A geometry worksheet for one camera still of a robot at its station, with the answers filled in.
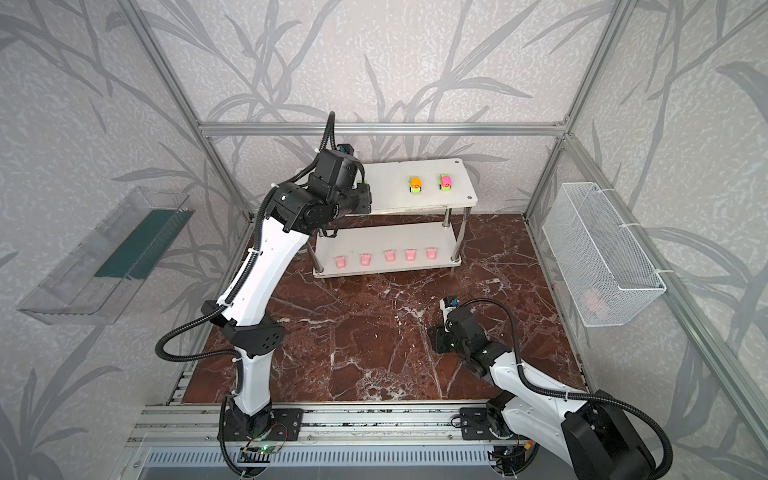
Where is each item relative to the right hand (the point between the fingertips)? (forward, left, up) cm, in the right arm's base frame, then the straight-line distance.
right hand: (434, 321), depth 87 cm
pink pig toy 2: (+21, +22, +3) cm, 30 cm away
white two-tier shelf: (+27, +9, +29) cm, 40 cm away
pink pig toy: (+19, +30, +4) cm, 35 cm away
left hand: (+18, +16, +37) cm, 44 cm away
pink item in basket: (-2, -38, +16) cm, 42 cm away
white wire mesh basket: (-5, -33, +31) cm, 46 cm away
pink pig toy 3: (+22, +13, +3) cm, 26 cm away
